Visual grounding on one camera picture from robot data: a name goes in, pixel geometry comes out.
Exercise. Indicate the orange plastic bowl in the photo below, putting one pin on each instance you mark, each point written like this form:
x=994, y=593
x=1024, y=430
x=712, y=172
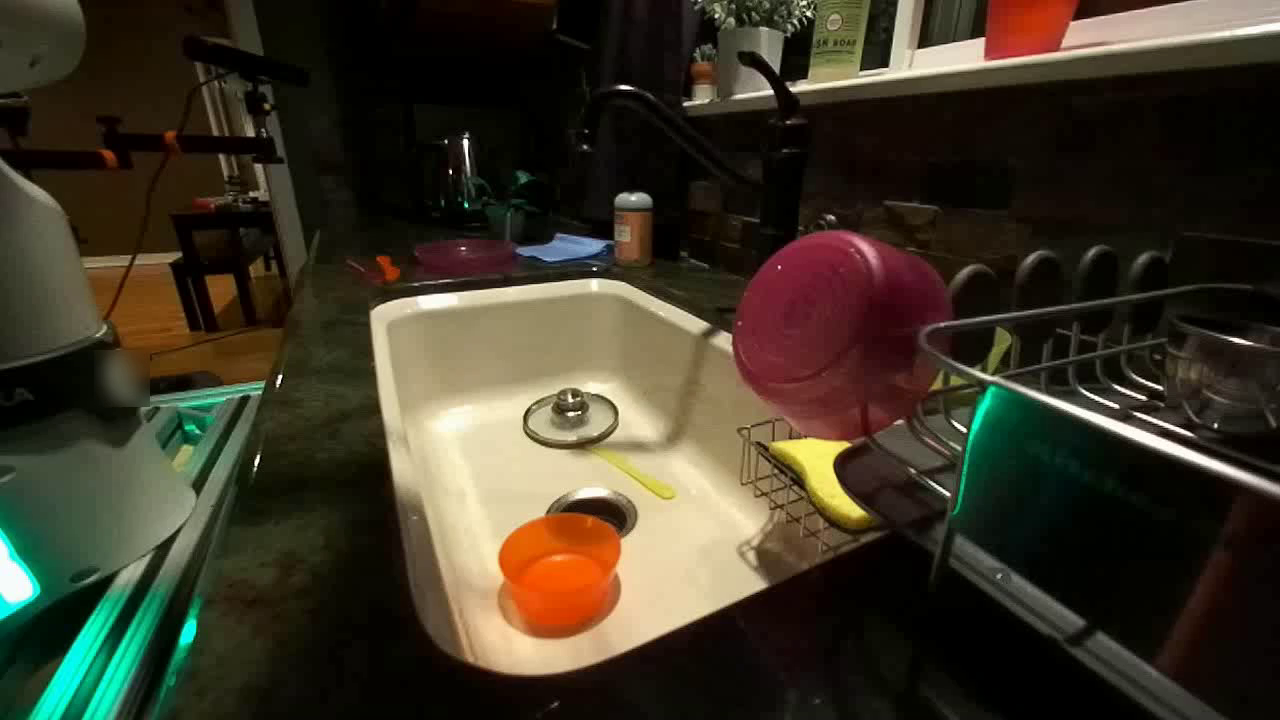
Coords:
x=562, y=587

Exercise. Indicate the green lit robot base platform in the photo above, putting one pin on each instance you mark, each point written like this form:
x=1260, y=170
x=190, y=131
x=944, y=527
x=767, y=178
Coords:
x=202, y=443

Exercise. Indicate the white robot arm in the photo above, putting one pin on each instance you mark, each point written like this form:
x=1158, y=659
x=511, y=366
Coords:
x=55, y=265

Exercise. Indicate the blue dish cloth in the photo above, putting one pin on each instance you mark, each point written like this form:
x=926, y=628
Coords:
x=562, y=251

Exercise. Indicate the metal sink drain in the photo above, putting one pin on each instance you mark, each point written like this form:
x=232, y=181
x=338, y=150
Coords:
x=602, y=503

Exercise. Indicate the white kitchen sink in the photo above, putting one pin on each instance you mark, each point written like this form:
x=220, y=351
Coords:
x=494, y=362

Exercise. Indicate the magenta plastic bowl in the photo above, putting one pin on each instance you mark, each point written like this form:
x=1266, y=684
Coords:
x=833, y=325

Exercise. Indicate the black dish drying rack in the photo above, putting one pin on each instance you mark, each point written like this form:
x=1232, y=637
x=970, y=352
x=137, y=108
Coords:
x=1064, y=493

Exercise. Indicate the glass pot lid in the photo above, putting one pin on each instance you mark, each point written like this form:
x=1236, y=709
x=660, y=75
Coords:
x=571, y=418

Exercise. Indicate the yellow plastic utensil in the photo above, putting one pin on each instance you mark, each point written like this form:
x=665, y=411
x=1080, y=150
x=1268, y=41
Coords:
x=641, y=477

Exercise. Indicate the magenta plastic plate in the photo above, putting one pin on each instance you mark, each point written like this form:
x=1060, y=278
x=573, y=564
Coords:
x=462, y=256

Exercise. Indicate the yellow sponge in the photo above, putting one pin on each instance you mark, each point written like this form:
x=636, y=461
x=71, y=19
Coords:
x=816, y=475

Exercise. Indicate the dark bronze faucet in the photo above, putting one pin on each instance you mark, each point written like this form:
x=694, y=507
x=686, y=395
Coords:
x=787, y=172

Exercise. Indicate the potted plant in white pot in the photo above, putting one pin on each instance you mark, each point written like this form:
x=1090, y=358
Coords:
x=749, y=53

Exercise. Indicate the dark wooden stool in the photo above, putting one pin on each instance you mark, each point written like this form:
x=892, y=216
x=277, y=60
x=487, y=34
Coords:
x=220, y=234

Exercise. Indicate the orange plastic cup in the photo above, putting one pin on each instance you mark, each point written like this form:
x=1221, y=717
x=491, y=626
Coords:
x=1030, y=25

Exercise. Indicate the white windowsill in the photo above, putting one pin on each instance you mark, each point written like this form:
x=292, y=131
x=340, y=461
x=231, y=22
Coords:
x=1064, y=60

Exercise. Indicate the black camera stand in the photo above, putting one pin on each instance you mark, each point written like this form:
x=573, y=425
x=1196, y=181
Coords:
x=202, y=143

